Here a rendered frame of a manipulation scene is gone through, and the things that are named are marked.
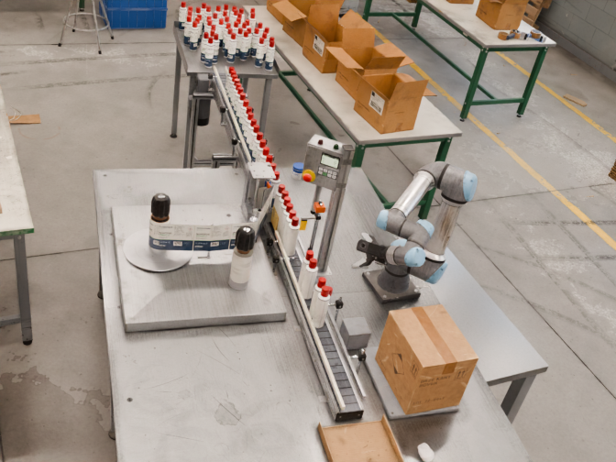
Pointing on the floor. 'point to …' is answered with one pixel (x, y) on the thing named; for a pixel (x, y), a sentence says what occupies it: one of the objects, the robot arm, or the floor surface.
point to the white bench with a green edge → (15, 221)
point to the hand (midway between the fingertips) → (355, 249)
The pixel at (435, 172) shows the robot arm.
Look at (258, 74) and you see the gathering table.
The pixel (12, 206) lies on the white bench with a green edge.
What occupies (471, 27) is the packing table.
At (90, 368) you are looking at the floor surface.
